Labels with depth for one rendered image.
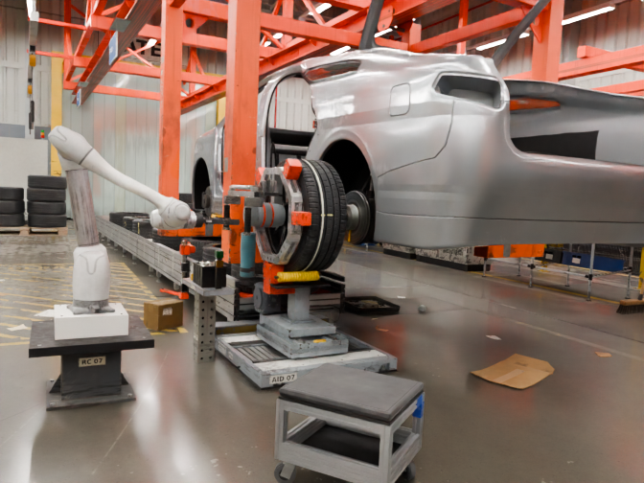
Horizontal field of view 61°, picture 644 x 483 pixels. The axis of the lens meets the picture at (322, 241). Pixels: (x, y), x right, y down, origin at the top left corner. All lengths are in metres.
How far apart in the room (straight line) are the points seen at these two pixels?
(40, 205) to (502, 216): 9.50
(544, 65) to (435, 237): 2.89
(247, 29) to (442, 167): 1.64
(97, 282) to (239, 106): 1.44
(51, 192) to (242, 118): 7.92
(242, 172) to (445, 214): 1.44
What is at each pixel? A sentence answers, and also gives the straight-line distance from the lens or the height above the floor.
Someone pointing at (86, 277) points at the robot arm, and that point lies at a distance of 2.69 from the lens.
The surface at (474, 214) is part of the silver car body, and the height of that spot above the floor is 0.92.
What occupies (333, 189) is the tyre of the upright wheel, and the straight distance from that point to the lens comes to 2.99.
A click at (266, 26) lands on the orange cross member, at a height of 2.62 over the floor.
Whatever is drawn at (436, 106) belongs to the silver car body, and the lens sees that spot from 2.63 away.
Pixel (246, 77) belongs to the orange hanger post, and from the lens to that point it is 3.55.
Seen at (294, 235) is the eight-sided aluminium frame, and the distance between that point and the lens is 2.91.
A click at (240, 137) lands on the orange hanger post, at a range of 3.49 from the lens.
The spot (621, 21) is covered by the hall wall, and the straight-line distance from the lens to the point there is 13.66.
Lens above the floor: 0.98
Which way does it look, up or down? 5 degrees down
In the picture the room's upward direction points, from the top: 3 degrees clockwise
